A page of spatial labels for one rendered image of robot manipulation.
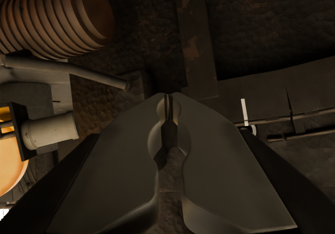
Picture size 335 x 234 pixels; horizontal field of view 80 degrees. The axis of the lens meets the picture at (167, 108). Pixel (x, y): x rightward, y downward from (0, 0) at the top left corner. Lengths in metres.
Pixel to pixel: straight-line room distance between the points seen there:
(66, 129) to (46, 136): 0.04
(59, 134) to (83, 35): 0.19
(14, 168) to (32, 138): 0.06
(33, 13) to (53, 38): 0.04
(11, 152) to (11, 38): 0.20
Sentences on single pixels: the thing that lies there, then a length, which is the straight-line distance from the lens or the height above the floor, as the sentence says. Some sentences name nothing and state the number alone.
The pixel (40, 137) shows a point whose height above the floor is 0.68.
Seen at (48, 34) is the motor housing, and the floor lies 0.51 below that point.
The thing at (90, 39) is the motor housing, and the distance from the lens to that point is 0.39.
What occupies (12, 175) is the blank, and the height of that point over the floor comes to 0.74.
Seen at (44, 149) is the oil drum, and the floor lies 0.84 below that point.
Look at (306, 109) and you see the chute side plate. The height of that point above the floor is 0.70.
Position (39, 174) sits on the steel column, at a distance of 4.63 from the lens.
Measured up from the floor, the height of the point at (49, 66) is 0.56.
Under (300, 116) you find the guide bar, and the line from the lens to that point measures 0.43.
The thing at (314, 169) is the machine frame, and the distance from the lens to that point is 0.55.
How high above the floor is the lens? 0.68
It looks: 3 degrees down
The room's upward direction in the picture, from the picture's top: 172 degrees clockwise
